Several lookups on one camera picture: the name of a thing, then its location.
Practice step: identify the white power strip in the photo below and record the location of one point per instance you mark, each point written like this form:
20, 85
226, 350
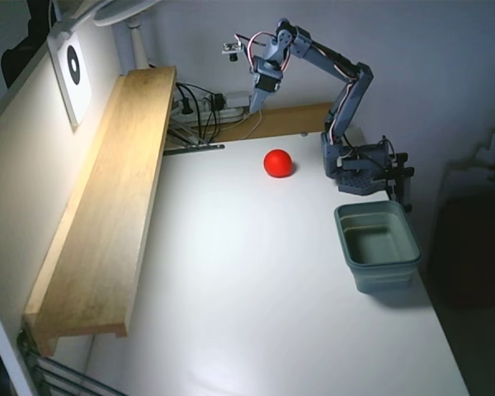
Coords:
231, 113

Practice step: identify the dark box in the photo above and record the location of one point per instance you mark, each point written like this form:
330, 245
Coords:
474, 255

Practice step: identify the white lamp post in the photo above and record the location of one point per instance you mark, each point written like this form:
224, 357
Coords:
138, 47

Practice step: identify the black table clamp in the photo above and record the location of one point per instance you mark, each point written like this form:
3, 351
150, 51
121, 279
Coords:
404, 181

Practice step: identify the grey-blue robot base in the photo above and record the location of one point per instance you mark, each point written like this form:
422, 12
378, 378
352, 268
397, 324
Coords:
356, 181

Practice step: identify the wooden back ledge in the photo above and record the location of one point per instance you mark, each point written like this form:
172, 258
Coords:
288, 119

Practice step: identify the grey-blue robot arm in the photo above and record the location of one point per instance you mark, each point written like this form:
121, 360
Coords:
326, 62

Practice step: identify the grey-blue gripper body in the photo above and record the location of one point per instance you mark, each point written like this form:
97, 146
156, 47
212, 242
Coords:
266, 83

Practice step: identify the red ball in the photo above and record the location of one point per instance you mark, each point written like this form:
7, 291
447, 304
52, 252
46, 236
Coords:
278, 163

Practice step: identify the grey plastic container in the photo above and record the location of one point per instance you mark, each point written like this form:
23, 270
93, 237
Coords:
379, 272

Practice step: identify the metal frame rails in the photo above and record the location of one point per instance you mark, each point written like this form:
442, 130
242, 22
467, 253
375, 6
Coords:
53, 375

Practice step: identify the grey-blue gripper finger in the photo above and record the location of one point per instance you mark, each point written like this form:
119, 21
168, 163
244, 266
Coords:
267, 95
255, 101

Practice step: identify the grey power adapter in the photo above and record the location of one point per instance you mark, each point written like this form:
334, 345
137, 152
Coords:
236, 99

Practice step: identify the long wooden shelf board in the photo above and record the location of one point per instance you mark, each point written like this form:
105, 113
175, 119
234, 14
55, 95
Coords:
107, 206

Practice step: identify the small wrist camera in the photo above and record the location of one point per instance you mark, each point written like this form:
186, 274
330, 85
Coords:
231, 48

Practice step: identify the metal shelf bracket rail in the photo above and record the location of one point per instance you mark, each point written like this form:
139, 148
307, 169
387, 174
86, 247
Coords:
194, 147

